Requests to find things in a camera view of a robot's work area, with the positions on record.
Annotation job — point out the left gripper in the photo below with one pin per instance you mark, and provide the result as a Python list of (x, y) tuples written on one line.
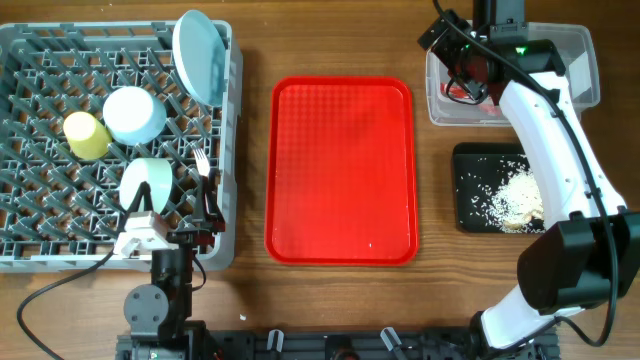
[(212, 222)]

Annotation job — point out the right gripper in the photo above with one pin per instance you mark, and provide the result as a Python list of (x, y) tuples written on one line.
[(443, 51)]

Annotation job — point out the red snack wrapper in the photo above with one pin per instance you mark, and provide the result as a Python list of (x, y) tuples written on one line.
[(458, 95)]

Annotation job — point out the mint green bowl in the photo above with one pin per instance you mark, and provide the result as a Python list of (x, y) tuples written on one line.
[(156, 172)]

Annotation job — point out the white plastic fork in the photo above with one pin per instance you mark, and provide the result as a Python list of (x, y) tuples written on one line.
[(202, 162)]

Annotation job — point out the small light blue plate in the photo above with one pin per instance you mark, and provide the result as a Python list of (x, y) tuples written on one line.
[(134, 116)]

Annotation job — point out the yellow plastic cup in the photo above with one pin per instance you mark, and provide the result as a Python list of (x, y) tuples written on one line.
[(86, 136)]

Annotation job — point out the rice food waste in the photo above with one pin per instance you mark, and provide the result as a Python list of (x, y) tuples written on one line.
[(517, 197)]

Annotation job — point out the large light blue plate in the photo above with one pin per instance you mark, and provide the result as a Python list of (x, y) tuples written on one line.
[(199, 55)]

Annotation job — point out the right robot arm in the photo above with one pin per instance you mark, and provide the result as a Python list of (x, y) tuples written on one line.
[(588, 255)]

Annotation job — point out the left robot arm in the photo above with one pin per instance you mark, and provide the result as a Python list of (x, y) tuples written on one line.
[(158, 312)]

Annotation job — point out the black waste tray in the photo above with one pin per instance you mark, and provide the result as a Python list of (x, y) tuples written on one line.
[(475, 165)]

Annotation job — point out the grey dishwasher rack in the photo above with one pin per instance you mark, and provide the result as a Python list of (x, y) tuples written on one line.
[(61, 212)]

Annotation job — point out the clear plastic bin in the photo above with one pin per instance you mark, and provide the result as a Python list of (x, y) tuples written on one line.
[(576, 49)]

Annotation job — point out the red plastic tray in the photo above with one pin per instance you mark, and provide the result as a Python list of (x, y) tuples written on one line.
[(341, 174)]

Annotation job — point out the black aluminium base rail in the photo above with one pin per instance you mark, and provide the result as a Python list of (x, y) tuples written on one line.
[(432, 344)]

